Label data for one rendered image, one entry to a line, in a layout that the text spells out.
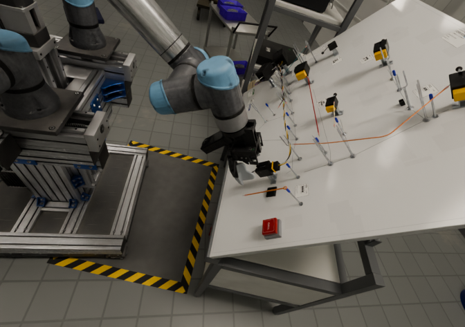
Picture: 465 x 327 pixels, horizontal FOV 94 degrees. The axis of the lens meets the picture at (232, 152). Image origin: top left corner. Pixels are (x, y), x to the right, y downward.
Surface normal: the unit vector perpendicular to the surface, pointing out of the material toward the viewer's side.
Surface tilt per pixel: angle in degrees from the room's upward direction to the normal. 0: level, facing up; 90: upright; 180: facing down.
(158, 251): 0
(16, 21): 90
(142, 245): 0
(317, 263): 0
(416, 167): 52
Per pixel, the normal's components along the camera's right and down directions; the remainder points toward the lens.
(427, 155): -0.61, -0.61
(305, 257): 0.23, -0.65
